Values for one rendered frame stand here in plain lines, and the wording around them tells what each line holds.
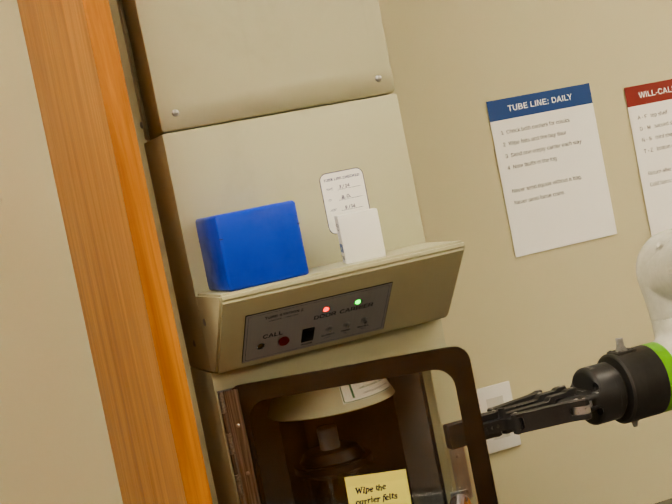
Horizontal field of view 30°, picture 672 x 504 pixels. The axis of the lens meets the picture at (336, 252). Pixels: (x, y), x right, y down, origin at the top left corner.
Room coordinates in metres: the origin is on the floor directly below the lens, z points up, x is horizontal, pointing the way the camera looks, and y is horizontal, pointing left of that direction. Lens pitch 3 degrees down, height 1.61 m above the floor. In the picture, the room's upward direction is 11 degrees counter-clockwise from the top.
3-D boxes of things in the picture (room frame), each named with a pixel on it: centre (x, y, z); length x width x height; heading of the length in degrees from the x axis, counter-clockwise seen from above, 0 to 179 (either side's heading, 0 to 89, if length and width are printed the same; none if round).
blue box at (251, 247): (1.51, 0.10, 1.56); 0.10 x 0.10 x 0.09; 20
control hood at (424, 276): (1.54, 0.01, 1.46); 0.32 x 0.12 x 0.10; 110
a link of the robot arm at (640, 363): (1.61, -0.34, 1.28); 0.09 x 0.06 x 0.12; 20
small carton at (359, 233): (1.56, -0.03, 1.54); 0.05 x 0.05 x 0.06; 4
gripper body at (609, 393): (1.58, -0.27, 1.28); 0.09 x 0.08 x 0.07; 110
